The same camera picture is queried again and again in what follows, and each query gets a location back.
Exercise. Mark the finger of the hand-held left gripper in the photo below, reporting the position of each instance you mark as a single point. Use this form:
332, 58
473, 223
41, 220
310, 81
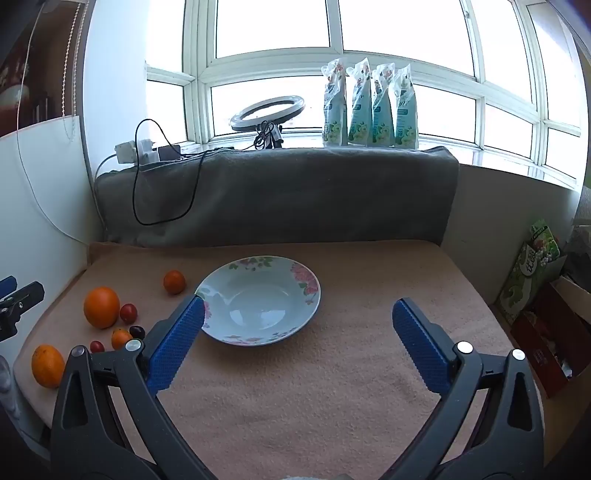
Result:
6, 286
25, 297

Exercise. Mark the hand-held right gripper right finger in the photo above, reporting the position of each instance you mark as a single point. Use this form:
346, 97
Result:
420, 341

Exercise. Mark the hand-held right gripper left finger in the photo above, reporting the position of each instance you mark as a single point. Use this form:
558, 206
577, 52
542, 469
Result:
178, 341

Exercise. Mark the small kumquat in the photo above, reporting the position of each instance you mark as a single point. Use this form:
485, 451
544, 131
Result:
120, 338

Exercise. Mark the large speckled orange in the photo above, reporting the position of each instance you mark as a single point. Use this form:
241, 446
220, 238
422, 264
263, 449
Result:
47, 366

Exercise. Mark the large smooth orange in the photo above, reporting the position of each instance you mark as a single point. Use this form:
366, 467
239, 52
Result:
101, 307

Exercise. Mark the red cherry tomato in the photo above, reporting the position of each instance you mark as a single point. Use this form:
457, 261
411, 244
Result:
128, 313
96, 346

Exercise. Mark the floral white plate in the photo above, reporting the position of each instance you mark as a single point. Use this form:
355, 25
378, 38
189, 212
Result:
258, 300

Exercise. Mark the dark grape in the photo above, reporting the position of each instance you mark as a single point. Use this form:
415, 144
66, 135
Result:
137, 331

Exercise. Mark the white cabinet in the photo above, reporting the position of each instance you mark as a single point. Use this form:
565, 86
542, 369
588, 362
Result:
27, 249

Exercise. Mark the small mandarin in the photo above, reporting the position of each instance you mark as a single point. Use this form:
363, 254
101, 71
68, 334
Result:
174, 282

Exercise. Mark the green carton box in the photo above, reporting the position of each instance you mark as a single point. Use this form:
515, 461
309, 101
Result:
526, 277

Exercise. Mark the red cardboard box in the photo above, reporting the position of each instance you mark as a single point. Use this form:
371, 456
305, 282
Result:
549, 337

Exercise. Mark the beige blanket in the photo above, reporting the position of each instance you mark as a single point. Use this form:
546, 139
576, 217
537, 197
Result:
300, 392

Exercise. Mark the white power strip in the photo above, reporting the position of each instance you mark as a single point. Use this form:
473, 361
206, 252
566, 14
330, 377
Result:
127, 153

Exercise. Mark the grey blanket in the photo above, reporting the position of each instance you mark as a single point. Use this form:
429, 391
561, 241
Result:
300, 198

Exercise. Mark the black charger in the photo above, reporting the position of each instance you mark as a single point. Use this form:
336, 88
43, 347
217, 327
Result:
169, 152

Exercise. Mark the wooden shelf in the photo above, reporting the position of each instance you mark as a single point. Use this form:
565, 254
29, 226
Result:
41, 55

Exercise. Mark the white window frame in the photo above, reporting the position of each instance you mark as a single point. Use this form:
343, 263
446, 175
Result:
203, 69

